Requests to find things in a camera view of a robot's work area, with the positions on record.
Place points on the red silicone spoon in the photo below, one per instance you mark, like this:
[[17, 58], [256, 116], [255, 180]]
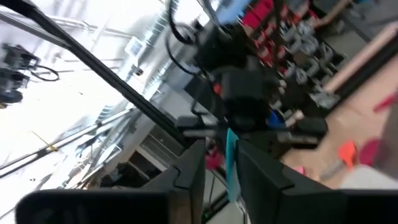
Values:
[[368, 152]]

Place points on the storage rack with small bins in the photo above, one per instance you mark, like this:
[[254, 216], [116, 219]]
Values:
[[304, 34]]

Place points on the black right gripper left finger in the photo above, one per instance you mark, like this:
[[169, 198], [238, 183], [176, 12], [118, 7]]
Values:
[[174, 202]]

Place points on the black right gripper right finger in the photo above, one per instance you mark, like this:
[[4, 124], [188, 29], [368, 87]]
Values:
[[280, 202]]

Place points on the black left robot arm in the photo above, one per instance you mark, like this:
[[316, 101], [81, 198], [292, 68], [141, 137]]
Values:
[[242, 87]]

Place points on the blue silicone spatula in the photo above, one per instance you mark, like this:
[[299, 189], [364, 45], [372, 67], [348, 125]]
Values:
[[231, 168]]

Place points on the pink silicone spatula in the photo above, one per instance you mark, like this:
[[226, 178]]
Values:
[[300, 170]]

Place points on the dark red silicone spatula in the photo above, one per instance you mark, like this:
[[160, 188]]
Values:
[[385, 102]]

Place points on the black aluminium table frame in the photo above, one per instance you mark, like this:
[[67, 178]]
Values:
[[93, 65]]

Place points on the orange silicone spatula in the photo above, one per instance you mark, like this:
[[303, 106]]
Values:
[[346, 152]]

